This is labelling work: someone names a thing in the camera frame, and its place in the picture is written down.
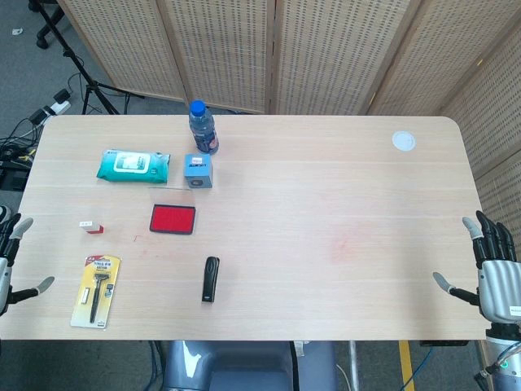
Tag green wet wipes pack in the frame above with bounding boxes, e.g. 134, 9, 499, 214
96, 148, 172, 183

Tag grey blue robot torso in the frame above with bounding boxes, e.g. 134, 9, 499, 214
162, 340, 339, 391

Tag blue cable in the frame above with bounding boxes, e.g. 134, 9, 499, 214
418, 345, 433, 391

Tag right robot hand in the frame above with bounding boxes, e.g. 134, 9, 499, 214
431, 210, 521, 325

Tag white power strip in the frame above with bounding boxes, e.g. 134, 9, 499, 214
42, 99, 71, 117

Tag razor in yellow package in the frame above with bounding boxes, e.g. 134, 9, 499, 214
70, 254, 122, 329

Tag black stapler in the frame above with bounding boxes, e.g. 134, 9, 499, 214
200, 256, 222, 303

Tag black office chair base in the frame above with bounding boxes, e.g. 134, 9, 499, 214
35, 0, 67, 50

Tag grey metal table leg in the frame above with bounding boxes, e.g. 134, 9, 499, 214
347, 340, 360, 391

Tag clear ink pad lid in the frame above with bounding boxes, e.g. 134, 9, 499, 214
147, 187, 197, 207

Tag red ink pad tray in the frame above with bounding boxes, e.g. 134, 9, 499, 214
149, 203, 198, 236

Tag blue capped drink bottle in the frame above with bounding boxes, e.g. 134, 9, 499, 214
188, 99, 221, 155

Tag wooden perforated folding screen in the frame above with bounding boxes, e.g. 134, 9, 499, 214
56, 0, 521, 266

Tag small blue cardboard box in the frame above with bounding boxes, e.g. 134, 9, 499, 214
183, 152, 214, 190

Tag black floor cable tangle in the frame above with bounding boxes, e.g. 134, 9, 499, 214
0, 116, 44, 192

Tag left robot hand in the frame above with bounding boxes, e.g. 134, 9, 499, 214
0, 213, 56, 315

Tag black tripod stand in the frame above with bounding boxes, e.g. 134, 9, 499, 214
28, 0, 146, 116

